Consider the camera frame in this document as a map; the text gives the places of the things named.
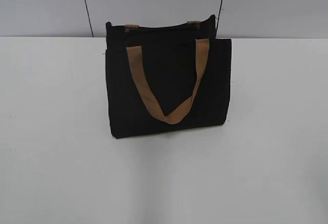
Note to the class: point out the black tote bag tan handles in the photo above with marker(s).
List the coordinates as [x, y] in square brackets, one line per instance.
[166, 79]

